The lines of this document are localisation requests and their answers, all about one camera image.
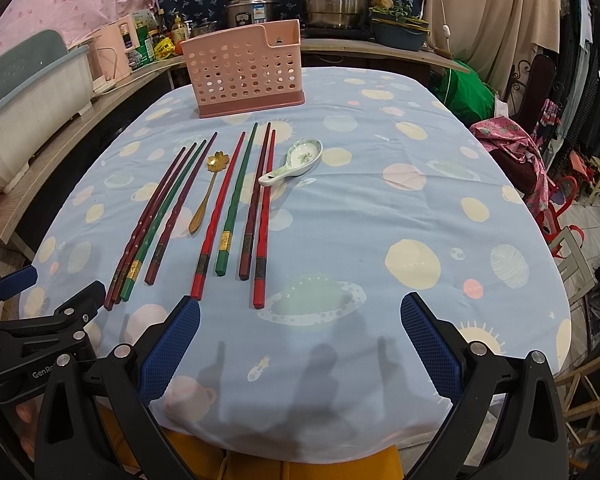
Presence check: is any bright red chopstick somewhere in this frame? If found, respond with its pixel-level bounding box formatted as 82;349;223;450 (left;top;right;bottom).
190;131;246;300
251;129;278;310

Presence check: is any green chopstick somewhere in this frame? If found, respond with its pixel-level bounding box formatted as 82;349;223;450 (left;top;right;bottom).
120;138;208;302
214;124;258;276

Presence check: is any dark red chopstick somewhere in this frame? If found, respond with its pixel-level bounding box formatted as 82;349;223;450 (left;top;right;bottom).
111;142;198;307
145;132;218;285
102;146;187;311
238;124;272;281

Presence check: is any gold flower spoon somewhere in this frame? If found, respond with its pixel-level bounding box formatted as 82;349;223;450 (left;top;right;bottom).
188;151;230;235

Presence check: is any white ceramic soup spoon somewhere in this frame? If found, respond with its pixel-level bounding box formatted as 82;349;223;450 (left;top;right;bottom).
258;139;323;188

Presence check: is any wooden side counter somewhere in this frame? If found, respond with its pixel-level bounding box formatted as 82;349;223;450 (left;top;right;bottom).
0;38;467;246

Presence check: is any blue planet-print tablecloth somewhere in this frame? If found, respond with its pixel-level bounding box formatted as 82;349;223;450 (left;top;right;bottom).
20;67;571;464

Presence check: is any dish drainer box with lid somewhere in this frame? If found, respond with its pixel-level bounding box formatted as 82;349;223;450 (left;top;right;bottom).
0;29;93;193

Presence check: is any pink floral cloth chair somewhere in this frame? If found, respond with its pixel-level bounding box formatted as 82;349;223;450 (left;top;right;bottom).
469;116;548;216

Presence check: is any pink electric kettle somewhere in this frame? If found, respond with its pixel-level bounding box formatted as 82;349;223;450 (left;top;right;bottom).
87;14;140;82

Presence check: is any green bag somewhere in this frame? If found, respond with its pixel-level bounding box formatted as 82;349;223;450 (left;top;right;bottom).
431;62;495;128

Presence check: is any yellow snack packet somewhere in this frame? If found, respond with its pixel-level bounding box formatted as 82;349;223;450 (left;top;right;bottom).
154;37;175;61

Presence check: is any pink perforated utensil holder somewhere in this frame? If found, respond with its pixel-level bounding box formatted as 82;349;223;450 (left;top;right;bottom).
182;20;306;118

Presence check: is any yellow oil bottle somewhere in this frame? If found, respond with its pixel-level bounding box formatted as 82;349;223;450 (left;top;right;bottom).
171;14;188;55

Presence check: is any blue basin with vegetables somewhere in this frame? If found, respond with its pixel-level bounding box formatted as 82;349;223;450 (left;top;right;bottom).
370;0;429;51

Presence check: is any beige hanging curtain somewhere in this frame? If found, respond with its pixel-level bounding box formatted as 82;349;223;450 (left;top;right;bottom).
424;0;560;93

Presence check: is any steel rice cooker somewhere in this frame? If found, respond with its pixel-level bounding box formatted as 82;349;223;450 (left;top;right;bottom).
225;0;280;28

